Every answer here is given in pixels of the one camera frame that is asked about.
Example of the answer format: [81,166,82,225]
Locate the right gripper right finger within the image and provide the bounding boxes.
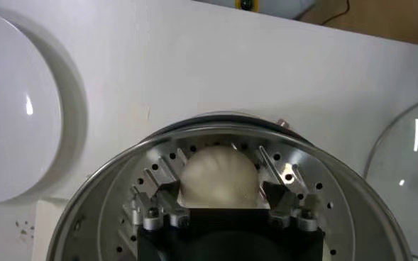
[263,181,320,232]

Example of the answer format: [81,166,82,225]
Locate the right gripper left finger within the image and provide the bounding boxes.
[133,179,192,231]

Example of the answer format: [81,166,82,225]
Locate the white steamed baozi bun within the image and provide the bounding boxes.
[178,145,261,210]

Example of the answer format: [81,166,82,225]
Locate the glass lid with cream handle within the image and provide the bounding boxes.
[363,94,418,261]

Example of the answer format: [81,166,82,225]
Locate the perforated steel steamer basket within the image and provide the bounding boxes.
[47,112,414,261]

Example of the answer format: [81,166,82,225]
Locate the large white plate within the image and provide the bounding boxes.
[0,6,88,206]

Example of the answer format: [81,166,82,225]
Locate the yellow round button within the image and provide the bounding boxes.
[234,0,260,11]

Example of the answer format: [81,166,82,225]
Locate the thin black floor cable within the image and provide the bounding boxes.
[320,0,351,26]

